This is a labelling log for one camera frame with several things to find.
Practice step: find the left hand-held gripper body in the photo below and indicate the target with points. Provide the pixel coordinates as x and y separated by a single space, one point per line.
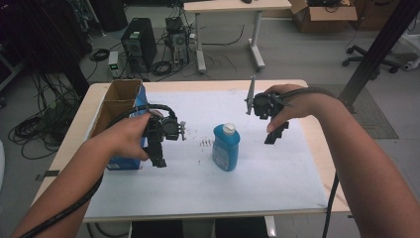
170 129

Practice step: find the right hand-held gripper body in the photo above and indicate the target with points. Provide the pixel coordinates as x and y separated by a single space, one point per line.
264 104

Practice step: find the blue bottle with white cap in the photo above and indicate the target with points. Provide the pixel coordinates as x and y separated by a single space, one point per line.
226 150

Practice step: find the blue cardboard box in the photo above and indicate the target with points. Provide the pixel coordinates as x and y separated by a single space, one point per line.
115 112

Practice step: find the person's right hand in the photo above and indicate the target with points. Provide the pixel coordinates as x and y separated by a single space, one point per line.
300 104

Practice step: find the person's left hand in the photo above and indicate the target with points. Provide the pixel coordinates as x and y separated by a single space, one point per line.
127 140

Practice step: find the light wooden table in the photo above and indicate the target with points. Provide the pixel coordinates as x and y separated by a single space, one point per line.
165 85

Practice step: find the white table mat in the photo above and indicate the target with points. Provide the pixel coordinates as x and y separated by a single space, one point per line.
198 191

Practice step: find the small white device green light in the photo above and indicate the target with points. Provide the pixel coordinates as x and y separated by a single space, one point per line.
113 64

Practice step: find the grey floor mat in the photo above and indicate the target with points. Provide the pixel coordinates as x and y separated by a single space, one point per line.
373 122

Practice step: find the black computer tower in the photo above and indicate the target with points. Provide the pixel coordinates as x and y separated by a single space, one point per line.
140 43

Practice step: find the black office chair base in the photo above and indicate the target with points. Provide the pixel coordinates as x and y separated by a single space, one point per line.
360 59

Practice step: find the white-legged wooden desk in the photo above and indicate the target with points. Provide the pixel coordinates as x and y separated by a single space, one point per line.
231 6

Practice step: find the open brown cardboard box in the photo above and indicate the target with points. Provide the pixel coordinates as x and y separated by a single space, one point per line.
327 16

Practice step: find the dark tape strip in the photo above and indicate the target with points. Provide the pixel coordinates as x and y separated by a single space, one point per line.
49 174

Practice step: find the white device on floor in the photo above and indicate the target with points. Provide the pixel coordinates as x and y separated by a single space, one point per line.
411 65

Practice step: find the dark curtain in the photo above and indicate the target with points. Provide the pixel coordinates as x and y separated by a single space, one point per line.
39 33

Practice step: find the open-frame computer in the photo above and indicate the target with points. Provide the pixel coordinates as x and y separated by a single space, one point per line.
178 43

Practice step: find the black metal post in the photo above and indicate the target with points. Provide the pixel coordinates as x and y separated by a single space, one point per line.
379 49

